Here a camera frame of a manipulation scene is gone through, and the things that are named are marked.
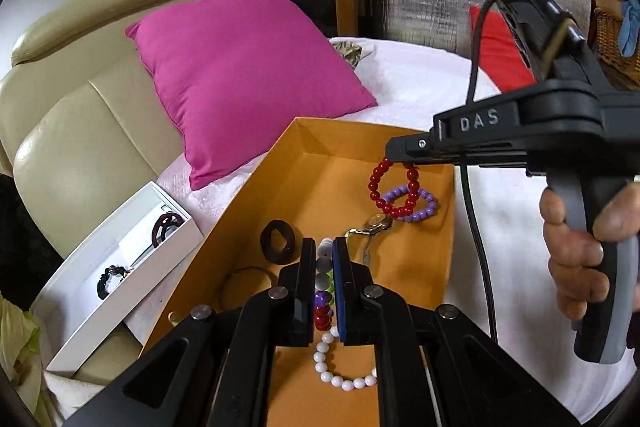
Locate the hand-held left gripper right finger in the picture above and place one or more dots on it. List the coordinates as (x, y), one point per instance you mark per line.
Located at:
(340, 279)

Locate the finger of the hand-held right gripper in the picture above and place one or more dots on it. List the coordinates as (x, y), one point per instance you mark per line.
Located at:
(480, 142)

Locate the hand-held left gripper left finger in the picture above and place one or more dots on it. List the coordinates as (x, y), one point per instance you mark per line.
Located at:
(306, 287)

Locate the orange cardboard box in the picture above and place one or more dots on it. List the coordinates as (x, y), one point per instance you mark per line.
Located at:
(315, 167)

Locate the person's right hand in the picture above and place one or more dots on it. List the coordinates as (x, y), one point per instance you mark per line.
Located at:
(570, 262)

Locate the metal wristwatch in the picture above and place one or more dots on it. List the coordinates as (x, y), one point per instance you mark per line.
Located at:
(377, 222)

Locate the wicker basket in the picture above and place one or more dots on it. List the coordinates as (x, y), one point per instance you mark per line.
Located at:
(607, 37)

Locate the white towel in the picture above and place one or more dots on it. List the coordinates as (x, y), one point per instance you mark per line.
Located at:
(510, 237)

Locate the blue cloth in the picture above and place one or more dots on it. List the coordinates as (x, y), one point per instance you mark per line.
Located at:
(631, 27)

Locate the patterned crumpled cloth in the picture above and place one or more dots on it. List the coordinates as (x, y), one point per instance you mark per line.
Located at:
(350, 54)

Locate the white shallow box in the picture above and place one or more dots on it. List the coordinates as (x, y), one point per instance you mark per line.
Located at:
(125, 227)

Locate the magenta cushion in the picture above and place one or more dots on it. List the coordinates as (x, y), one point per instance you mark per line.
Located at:
(240, 77)

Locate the beige leather sofa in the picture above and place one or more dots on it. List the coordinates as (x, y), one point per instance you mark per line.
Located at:
(80, 117)

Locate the yellow green cloth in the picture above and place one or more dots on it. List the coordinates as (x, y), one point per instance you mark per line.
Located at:
(20, 347)

